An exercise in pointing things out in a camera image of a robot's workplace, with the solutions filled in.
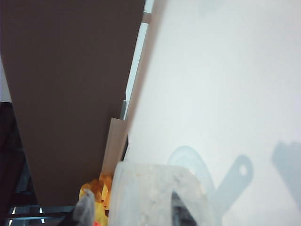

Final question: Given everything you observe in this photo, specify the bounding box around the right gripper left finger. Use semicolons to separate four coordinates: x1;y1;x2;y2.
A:
71;188;96;226

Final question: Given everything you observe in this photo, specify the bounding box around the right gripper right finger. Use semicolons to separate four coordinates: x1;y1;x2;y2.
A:
171;190;197;226

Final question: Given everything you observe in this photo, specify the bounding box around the translucent plastic ice scoop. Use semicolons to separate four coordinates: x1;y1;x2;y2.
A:
110;161;218;226

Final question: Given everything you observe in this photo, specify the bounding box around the orange yellow wrapper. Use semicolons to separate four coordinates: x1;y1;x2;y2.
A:
79;173;114;226

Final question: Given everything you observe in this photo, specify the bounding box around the metal partition clamp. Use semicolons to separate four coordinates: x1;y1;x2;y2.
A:
119;99;129;121

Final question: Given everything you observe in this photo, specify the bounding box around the wide brown desk partition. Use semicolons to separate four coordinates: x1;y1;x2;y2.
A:
0;0;146;207

